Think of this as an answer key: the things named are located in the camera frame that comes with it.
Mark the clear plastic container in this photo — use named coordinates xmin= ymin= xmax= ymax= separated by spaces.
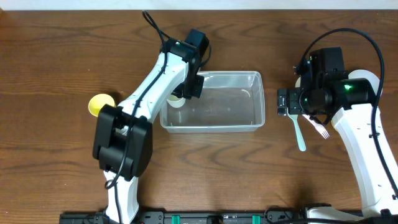
xmin=159 ymin=71 xmax=266 ymax=134

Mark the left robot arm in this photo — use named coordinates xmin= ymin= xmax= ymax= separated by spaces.
xmin=93 ymin=29 xmax=211 ymax=223

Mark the grey plastic bowl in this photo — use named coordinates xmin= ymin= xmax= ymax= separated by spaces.
xmin=348 ymin=69 xmax=380 ymax=94

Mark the yellow plastic cup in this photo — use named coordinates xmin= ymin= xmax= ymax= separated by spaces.
xmin=88 ymin=93 xmax=116 ymax=117

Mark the left black cable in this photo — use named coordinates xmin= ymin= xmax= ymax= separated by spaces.
xmin=104 ymin=10 xmax=175 ymax=224

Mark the pink plastic fork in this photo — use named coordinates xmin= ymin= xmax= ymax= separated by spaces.
xmin=303 ymin=114 xmax=330 ymax=139

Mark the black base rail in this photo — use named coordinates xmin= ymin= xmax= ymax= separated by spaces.
xmin=58 ymin=205 xmax=371 ymax=224

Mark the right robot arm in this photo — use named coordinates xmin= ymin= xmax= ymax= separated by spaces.
xmin=277 ymin=47 xmax=397 ymax=223

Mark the mint green plastic spoon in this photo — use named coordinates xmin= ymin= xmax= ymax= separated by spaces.
xmin=287 ymin=113 xmax=307 ymax=152

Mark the white plastic cup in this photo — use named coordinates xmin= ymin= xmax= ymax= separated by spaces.
xmin=167 ymin=95 xmax=186 ymax=108

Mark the white plastic bowl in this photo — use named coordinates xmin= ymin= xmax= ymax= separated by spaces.
xmin=295 ymin=77 xmax=301 ymax=88

